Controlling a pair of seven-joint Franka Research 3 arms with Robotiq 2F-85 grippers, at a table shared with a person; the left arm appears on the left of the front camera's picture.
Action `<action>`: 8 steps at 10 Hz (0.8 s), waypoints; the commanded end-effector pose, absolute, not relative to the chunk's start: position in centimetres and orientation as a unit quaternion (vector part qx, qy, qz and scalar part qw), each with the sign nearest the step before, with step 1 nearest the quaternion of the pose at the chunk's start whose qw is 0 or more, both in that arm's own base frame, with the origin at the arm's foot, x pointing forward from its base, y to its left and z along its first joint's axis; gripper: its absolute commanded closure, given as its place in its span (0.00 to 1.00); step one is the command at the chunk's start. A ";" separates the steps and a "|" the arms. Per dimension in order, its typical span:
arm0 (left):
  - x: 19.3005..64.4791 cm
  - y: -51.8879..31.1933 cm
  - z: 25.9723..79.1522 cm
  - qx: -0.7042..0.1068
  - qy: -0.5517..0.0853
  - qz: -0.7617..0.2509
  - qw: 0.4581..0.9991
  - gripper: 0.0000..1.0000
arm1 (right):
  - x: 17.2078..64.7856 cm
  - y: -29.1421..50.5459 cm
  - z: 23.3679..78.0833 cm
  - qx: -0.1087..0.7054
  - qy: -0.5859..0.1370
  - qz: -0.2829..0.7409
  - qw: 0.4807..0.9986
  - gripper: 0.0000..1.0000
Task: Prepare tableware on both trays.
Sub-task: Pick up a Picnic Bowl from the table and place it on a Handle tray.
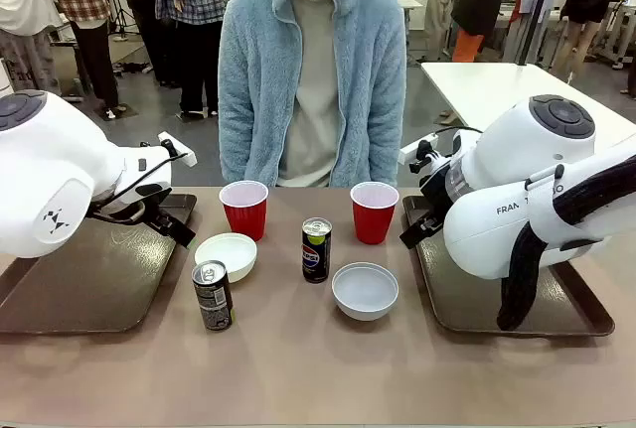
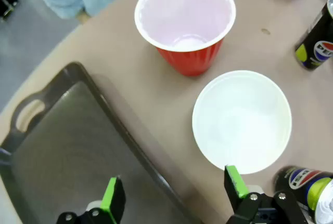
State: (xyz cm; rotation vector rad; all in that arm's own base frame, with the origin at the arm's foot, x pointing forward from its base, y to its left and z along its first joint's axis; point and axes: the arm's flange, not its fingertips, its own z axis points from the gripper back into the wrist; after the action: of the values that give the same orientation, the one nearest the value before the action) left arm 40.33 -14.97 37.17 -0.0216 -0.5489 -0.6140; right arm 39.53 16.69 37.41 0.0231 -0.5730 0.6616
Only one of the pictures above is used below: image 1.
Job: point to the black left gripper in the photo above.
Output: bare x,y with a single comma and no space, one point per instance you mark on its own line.
149,217

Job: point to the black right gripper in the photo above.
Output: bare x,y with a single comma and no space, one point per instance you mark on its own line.
437,194

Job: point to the red plastic cup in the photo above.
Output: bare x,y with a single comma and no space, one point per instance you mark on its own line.
372,227
246,224

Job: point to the white bowl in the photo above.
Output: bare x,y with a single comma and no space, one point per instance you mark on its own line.
365,294
223,254

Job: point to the black drink can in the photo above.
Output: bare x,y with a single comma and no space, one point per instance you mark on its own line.
213,304

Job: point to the black Pepsi can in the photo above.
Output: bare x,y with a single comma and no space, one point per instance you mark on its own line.
316,259

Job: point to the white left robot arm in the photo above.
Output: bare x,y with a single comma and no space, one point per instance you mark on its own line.
49,165

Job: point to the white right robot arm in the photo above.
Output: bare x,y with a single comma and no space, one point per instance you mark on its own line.
497,229

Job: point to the brown plastic tray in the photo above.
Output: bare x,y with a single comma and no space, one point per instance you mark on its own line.
99,289
467,309

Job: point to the white table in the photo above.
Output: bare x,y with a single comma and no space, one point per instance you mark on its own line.
472,90

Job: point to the person in blue fleece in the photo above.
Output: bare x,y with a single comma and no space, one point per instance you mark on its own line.
258,75

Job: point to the person in grey jacket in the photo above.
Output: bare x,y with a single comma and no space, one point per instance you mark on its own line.
144,26

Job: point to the black tripod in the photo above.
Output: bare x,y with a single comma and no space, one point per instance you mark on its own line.
120,16

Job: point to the person in grey hoodie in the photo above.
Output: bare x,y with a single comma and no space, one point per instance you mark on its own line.
442,11

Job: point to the black pole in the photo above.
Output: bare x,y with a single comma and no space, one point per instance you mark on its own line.
534,16

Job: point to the person in white coat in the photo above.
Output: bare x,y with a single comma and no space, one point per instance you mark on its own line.
539,1

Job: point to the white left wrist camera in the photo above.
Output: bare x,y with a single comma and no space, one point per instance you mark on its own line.
179,152

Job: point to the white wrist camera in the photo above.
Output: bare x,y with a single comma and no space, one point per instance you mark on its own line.
412,150
179,152

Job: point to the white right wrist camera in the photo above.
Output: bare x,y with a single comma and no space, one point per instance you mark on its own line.
412,150

